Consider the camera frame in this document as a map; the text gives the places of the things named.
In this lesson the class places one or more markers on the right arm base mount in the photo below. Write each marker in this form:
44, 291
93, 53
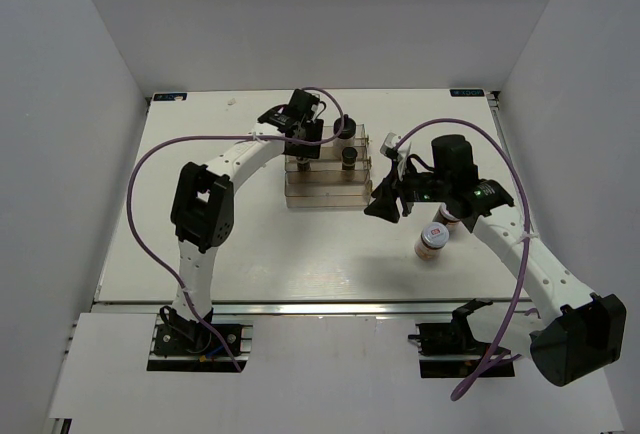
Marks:
448, 350

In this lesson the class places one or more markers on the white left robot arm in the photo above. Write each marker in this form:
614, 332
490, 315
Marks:
203, 206

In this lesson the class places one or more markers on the white lid jar orange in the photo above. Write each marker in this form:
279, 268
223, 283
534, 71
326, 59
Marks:
433, 238

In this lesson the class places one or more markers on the white lid jar brown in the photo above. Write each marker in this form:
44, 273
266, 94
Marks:
444, 217

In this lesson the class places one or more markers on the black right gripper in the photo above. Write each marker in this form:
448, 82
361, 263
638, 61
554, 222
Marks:
384, 206

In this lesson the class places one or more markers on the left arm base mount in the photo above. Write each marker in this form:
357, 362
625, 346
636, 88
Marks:
181, 345

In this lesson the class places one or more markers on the black cap spice bottle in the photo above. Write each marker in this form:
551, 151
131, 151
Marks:
349, 157

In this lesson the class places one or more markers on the clear acrylic tiered rack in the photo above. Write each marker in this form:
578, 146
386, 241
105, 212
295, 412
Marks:
325, 186

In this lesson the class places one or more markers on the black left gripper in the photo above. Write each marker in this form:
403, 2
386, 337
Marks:
307, 151

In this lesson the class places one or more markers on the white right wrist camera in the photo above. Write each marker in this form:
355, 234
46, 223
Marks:
397, 150

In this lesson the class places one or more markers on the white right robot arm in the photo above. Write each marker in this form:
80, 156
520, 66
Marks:
572, 331

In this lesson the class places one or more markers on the dark spice bottle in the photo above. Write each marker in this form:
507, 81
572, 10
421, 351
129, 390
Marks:
303, 165

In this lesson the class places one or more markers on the white bottle black cap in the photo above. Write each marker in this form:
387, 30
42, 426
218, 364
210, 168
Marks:
344, 130

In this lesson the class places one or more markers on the blue label left corner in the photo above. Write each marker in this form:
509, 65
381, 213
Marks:
169, 97

